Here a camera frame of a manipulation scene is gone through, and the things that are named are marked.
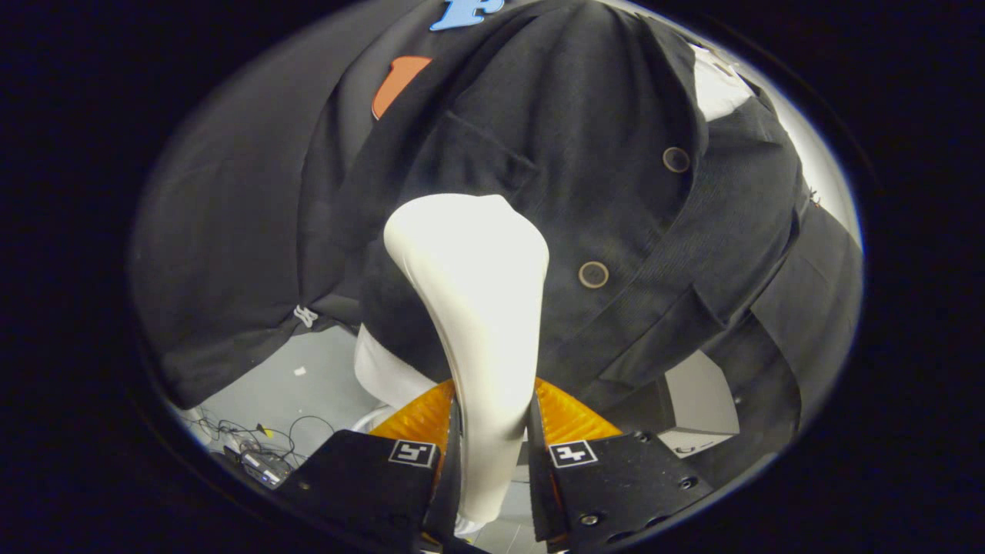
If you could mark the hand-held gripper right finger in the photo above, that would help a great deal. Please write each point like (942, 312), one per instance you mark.
(623, 481)

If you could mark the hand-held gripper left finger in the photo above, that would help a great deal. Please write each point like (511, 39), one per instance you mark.
(369, 481)

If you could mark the white garment steamer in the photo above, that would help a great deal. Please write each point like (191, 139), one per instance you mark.
(477, 308)

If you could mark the black suit jacket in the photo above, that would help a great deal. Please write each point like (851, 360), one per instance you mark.
(616, 192)

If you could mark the white mannequin stand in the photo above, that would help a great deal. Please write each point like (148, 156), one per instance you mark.
(368, 419)

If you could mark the white dress form mannequin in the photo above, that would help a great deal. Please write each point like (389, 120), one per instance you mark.
(385, 369)

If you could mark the grey cabinet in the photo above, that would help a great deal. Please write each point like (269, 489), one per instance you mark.
(700, 392)

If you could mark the black backdrop cloth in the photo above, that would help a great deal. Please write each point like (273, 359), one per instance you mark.
(215, 269)

